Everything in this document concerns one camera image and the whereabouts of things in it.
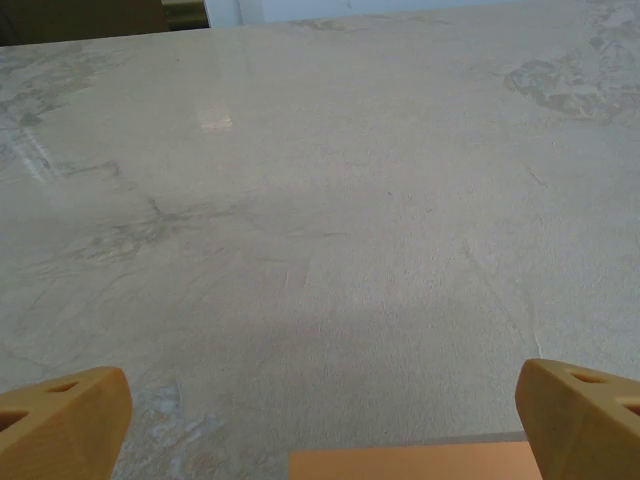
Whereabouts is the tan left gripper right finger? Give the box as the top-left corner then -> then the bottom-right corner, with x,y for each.
516,358 -> 640,480

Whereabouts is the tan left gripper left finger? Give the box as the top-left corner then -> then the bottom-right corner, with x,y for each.
0,366 -> 134,480

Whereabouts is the orange cloth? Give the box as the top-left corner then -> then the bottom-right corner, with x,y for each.
289,440 -> 541,480

